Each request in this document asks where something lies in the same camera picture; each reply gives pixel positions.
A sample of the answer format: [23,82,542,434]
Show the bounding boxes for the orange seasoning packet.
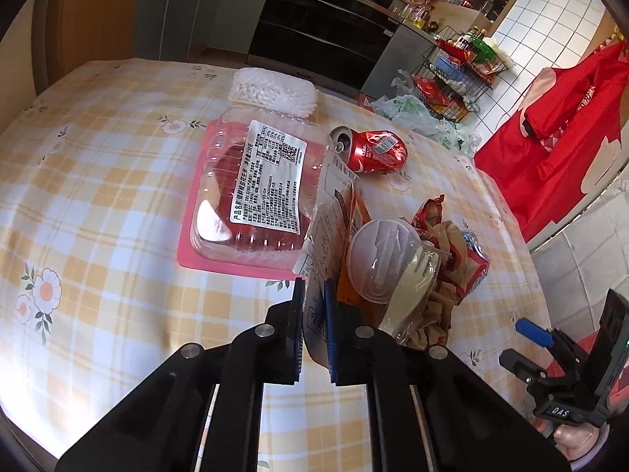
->
[336,188,371,306]

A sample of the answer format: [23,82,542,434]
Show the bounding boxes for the wire kitchen storage rack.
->
[412,26,513,123]

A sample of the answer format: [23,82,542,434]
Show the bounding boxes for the plastic bags on floor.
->
[367,69,481,158]

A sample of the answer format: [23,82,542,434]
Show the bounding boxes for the black built-in stove oven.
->
[248,0,401,95]

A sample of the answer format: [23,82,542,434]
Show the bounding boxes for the yellow plaid floral tablecloth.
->
[1,60,550,456]

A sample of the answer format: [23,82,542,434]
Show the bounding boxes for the crushed red cola can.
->
[331,126,408,174]

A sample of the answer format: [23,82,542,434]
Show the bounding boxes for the white plastic fork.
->
[379,243,440,339]

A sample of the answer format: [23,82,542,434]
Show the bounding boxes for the red hanging apron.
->
[475,41,628,242]

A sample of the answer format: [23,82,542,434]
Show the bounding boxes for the white foam fruit net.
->
[228,67,318,118]

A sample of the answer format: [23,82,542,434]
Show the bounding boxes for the wooden door frame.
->
[31,0,138,94]

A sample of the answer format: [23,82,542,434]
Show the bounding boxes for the brown red wrapper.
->
[394,195,490,350]

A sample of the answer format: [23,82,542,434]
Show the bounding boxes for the grey kitchen base cabinets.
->
[133,0,265,62]

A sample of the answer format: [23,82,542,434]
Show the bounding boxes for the clear clamshell box pink tray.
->
[177,107,331,280]

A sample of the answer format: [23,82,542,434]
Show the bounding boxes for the round clear plastic lid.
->
[349,218,434,305]

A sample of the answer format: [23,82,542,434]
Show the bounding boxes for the person's right hand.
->
[529,411,628,471]

